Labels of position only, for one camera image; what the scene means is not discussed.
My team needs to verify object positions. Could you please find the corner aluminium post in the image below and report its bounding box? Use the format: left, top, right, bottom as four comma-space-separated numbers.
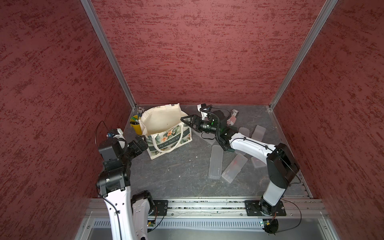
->
81, 0, 137, 110
269, 0, 338, 113

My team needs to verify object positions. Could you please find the yellow pen cup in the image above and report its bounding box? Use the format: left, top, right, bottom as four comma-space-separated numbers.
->
130, 107, 145, 136

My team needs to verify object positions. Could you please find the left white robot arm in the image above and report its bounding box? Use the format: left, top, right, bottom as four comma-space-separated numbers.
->
97, 135, 156, 240

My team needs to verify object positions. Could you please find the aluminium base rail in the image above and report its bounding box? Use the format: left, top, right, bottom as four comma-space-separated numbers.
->
74, 196, 334, 240

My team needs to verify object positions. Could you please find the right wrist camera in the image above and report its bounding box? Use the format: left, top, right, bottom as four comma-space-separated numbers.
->
197, 104, 212, 120

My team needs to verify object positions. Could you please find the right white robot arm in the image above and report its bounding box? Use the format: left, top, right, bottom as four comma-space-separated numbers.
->
181, 106, 300, 216

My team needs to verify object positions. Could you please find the left corner aluminium post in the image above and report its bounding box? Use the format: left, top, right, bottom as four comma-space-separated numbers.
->
81, 0, 137, 110

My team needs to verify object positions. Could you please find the flag pattern can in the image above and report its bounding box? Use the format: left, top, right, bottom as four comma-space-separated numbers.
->
227, 109, 239, 126

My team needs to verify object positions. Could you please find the floral canvas tote bag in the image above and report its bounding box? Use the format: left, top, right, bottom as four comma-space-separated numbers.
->
139, 104, 193, 160

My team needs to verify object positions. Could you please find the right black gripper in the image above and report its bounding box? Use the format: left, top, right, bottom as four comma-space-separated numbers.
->
182, 113, 221, 134

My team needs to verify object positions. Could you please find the right corner aluminium post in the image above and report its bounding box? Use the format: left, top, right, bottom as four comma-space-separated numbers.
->
269, 0, 338, 113

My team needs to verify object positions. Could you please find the clear ribbed pencil case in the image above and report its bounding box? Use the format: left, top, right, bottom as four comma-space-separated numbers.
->
239, 127, 250, 138

